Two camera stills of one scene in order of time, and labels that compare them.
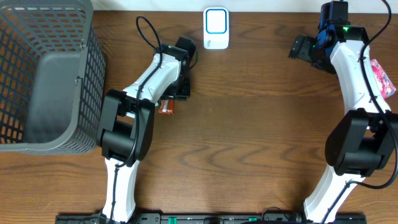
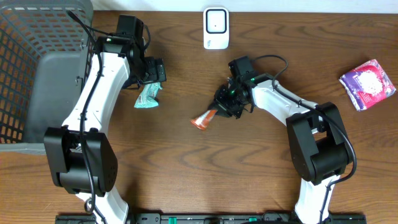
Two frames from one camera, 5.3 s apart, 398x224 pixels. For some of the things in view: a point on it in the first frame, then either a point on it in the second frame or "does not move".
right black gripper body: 306,53 -> 230,101
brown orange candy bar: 166,107 -> 202,121
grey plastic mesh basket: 53,77 does not move
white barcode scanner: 216,28 does not move
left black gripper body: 180,92 -> 156,72
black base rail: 206,219 does not move
